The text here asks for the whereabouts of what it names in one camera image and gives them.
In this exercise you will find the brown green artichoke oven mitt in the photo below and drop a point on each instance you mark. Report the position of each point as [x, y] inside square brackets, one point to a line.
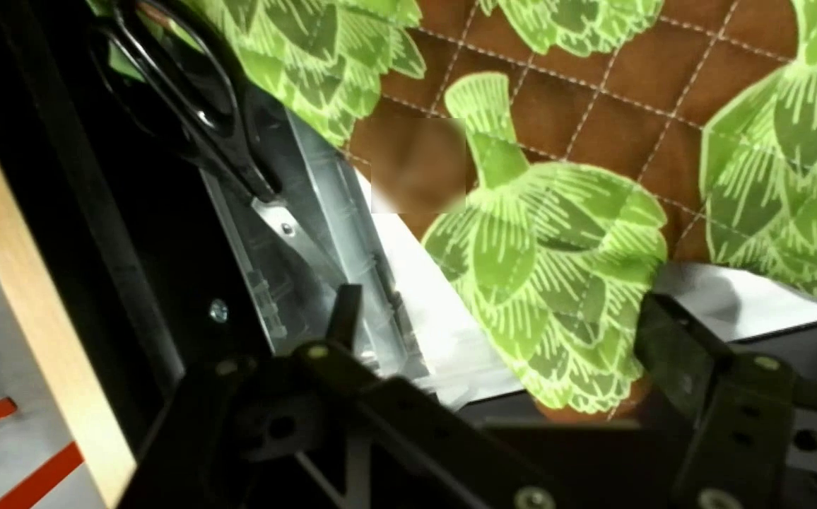
[538, 257]

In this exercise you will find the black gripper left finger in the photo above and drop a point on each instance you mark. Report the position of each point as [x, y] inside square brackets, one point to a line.
[209, 425]

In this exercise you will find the clear plastic tray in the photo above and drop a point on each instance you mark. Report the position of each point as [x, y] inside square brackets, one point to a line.
[330, 217]

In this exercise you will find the orange metal frame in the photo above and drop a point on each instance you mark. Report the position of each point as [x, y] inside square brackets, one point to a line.
[43, 476]

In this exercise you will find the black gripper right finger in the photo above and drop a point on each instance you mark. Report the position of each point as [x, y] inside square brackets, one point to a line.
[736, 425]

